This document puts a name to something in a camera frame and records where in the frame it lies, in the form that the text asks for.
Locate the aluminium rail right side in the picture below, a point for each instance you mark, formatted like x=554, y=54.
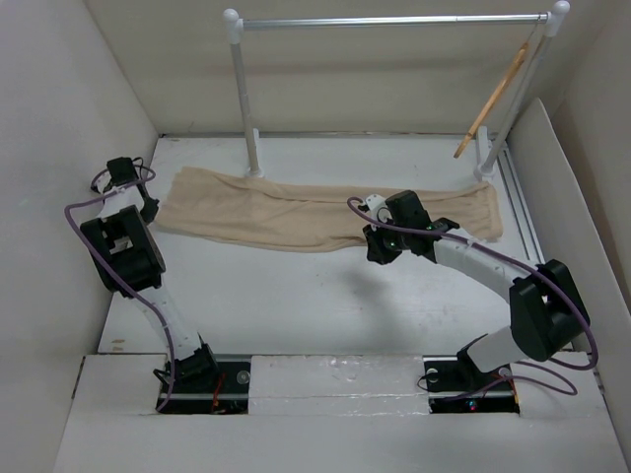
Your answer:
x=519, y=206

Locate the beige trousers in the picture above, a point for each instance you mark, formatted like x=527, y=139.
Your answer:
x=257, y=212

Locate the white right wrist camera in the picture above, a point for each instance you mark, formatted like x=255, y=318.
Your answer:
x=377, y=208

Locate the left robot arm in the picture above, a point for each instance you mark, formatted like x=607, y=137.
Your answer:
x=129, y=263

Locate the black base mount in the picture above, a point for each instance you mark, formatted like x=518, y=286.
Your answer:
x=225, y=394
x=453, y=389

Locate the white clothes rack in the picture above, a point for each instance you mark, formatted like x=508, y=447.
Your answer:
x=486, y=152

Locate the wooden clothes hanger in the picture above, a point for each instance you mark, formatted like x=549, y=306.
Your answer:
x=500, y=89

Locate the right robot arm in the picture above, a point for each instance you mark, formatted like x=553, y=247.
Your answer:
x=546, y=309

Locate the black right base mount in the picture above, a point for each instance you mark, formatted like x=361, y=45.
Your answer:
x=453, y=389

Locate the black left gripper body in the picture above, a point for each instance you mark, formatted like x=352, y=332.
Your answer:
x=150, y=209

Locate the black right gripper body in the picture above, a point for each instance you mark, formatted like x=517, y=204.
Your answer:
x=386, y=243

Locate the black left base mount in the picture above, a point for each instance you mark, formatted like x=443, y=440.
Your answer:
x=225, y=394

